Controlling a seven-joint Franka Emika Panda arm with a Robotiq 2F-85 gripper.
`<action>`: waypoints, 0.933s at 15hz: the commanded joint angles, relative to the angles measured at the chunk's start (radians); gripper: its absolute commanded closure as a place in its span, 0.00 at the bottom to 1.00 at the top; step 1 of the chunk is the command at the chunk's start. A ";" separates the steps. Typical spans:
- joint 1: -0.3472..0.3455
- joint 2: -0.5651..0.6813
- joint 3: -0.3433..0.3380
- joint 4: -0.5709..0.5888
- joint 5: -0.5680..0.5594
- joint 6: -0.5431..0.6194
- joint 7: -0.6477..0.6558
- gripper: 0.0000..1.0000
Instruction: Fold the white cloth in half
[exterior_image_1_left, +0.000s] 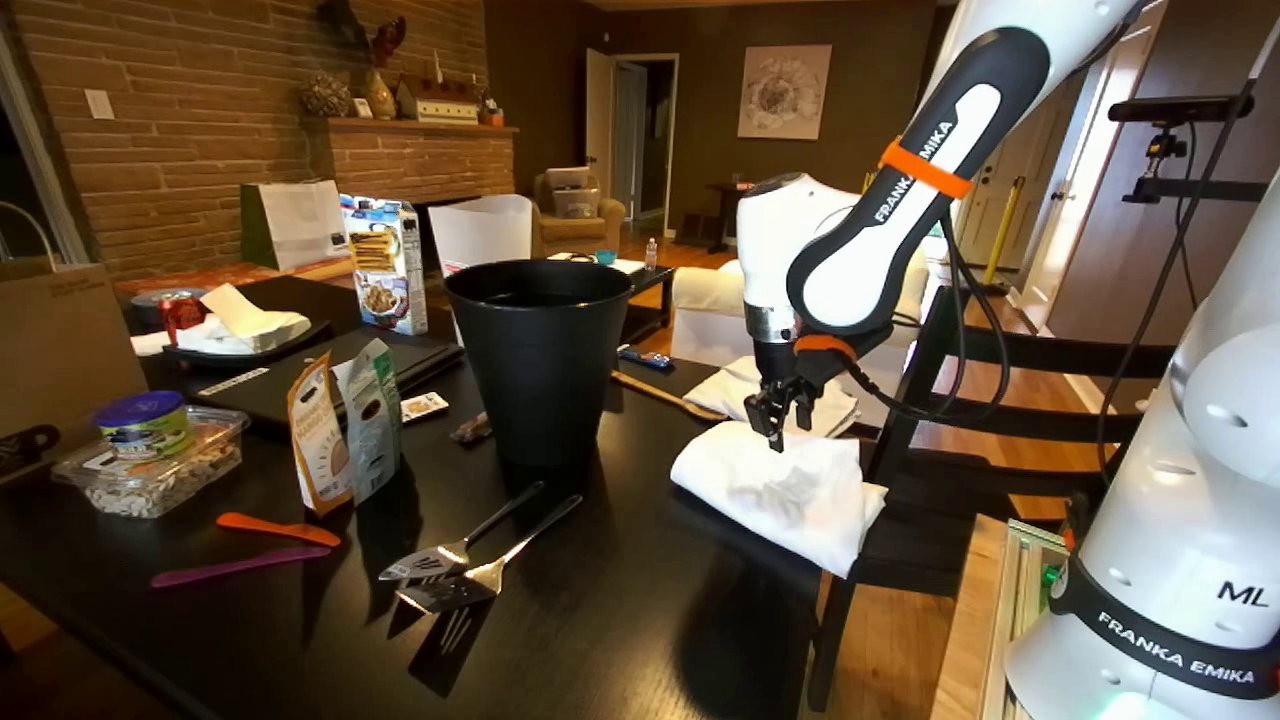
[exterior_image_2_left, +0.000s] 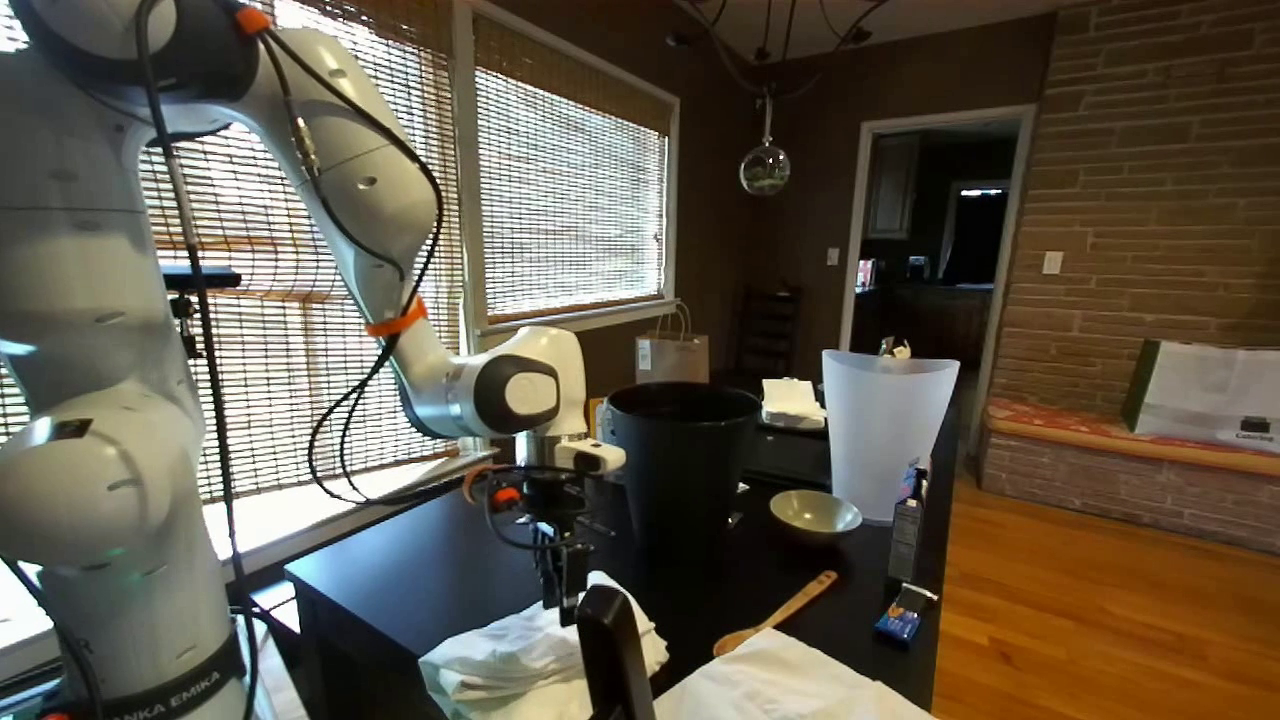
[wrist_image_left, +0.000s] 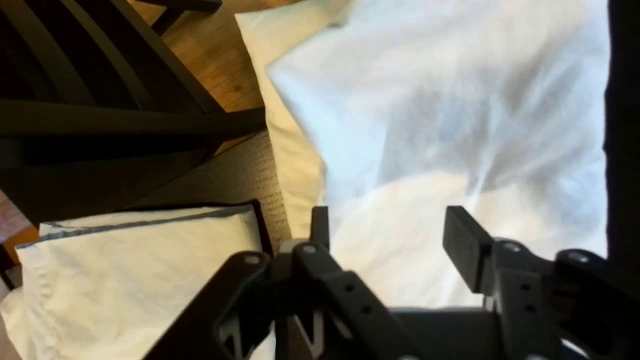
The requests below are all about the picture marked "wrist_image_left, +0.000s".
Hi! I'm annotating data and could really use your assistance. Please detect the black wooden chair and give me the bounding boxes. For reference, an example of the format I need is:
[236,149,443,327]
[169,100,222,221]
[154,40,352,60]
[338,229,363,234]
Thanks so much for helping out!
[0,0,269,225]

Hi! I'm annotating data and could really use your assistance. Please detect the small folded white cloth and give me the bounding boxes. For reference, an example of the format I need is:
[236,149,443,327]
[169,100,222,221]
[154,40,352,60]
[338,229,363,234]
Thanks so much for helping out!
[0,202,272,360]

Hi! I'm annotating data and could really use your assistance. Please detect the large white cloth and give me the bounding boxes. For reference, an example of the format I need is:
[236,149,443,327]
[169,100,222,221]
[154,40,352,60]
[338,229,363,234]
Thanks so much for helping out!
[234,0,613,309]

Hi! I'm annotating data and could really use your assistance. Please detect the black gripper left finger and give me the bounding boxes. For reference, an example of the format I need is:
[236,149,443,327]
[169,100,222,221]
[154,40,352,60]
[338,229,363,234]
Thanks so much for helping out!
[142,204,428,360]

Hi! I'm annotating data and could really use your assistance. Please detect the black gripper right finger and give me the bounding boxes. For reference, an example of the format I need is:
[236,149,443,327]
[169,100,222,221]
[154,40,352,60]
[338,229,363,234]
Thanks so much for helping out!
[443,204,640,360]

